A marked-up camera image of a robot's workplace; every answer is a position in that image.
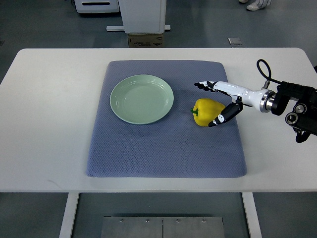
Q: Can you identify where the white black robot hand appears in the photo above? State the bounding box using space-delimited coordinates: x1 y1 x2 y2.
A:
194 81 275 127

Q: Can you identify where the yellow bell pepper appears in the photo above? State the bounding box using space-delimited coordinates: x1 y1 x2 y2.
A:
191 98 225 127

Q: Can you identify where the grey floor outlet plate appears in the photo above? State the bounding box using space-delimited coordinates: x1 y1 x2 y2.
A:
228 37 242 46

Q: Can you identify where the light green plate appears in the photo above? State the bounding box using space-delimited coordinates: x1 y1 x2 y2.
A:
109 74 174 125

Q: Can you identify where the person in striped trousers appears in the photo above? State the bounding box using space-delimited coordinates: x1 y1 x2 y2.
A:
246 0 272 11

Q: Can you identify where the blue textured mat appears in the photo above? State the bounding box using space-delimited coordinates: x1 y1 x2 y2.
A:
86 60 247 178

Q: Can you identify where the right white table leg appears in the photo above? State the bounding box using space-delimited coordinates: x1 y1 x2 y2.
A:
242 192 262 238

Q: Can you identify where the white table leg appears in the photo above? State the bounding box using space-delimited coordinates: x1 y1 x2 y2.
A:
59 192 79 238
242 192 262 238

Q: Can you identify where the cardboard box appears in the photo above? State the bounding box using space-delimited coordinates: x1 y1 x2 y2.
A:
128 34 164 48

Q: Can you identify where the white machine cabinet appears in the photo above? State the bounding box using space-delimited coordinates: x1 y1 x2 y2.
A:
74 0 120 14

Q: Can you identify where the left white table leg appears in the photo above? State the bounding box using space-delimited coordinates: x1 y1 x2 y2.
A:
59 192 79 238

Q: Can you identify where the white pedestal column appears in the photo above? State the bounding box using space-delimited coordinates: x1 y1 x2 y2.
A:
106 0 171 34

